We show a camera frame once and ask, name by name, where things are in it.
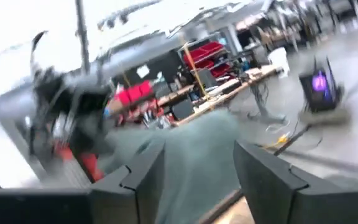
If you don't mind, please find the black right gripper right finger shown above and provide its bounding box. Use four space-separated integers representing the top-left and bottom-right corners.
233 140 336 224

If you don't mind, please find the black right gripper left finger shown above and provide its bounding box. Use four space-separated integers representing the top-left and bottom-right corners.
90 139 167 224

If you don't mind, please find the grey-green corduroy cap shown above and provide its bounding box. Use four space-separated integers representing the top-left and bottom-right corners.
97 108 242 224

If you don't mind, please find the red plastic object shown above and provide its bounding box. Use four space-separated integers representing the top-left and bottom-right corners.
78 152 105 184

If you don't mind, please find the black monitor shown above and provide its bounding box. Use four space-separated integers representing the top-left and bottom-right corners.
170 98 195 121

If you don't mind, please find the red storage bin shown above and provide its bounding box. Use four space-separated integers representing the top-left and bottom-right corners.
114 89 132 107
199 41 226 54
138 80 154 98
127 85 143 103
182 48 210 64
210 63 232 79

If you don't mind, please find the long wooden workbench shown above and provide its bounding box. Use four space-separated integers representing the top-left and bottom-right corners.
163 64 285 127

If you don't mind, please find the black computer purple light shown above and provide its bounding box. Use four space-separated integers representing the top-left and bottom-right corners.
298 57 344 113

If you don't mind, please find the white bin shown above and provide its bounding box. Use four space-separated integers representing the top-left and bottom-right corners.
267 46 291 79

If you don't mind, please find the black vertical pole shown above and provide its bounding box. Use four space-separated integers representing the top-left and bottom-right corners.
74 0 92 75

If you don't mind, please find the yellow cable with plug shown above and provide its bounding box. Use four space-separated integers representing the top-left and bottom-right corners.
264 131 292 149

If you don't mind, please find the black aluminium table frame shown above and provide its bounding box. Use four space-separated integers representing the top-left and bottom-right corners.
197 188 244 224

